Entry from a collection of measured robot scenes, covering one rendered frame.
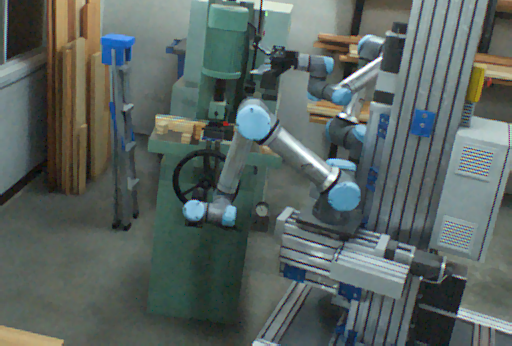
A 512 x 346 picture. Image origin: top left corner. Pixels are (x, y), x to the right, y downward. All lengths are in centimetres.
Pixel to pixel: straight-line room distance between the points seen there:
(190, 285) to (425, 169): 126
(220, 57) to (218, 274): 103
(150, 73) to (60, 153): 140
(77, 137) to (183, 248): 151
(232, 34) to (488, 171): 117
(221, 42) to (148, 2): 261
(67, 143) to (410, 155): 242
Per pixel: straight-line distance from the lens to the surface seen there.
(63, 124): 423
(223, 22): 274
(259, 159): 281
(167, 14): 529
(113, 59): 363
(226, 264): 304
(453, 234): 255
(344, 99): 265
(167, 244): 302
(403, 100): 248
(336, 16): 514
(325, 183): 226
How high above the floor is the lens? 186
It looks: 17 degrees down
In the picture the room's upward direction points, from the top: 7 degrees clockwise
